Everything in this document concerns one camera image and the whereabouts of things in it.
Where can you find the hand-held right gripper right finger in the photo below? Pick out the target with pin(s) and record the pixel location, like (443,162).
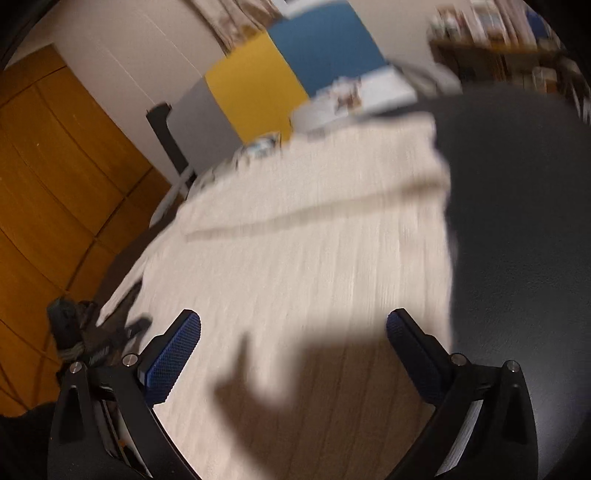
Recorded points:
(411,350)

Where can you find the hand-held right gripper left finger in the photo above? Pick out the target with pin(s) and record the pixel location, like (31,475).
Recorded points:
(178,355)

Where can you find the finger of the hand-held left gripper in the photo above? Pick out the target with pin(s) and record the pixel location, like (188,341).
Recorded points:
(131,326)

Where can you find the cream knitted sweater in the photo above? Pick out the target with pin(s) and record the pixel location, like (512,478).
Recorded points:
(300,254)

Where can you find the person's left forearm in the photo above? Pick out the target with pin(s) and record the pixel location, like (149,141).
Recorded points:
(18,443)

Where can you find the wooden wardrobe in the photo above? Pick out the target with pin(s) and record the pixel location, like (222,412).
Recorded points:
(55,184)

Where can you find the white dog print pillow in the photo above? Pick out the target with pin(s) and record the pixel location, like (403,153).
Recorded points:
(369,92)

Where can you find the cluttered wooden desk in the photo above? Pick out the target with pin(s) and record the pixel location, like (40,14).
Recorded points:
(508,46)

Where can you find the beige patterned curtain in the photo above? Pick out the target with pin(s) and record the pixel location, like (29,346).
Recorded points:
(231,18)

